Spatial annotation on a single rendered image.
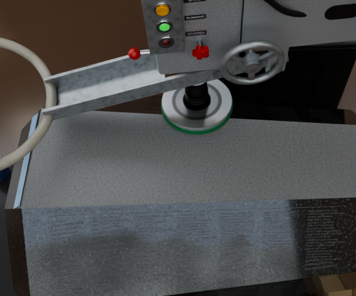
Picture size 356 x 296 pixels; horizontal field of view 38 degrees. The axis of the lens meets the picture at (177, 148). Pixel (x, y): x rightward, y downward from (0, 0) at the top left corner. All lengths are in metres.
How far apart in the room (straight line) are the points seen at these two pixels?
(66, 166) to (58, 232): 0.19
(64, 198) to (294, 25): 0.78
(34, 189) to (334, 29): 0.91
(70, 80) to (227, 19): 0.59
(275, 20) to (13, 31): 2.09
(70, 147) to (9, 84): 1.32
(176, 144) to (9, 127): 1.34
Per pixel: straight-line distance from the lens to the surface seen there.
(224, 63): 1.18
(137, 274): 1.55
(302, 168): 1.51
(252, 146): 1.53
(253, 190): 1.46
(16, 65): 2.92
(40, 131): 1.49
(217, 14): 1.14
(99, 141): 1.56
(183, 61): 1.25
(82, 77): 1.55
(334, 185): 1.50
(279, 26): 1.22
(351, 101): 2.68
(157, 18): 1.11
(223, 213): 1.46
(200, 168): 1.49
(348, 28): 1.28
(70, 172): 1.54
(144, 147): 1.53
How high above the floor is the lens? 2.16
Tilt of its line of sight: 61 degrees down
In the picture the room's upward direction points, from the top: 7 degrees counter-clockwise
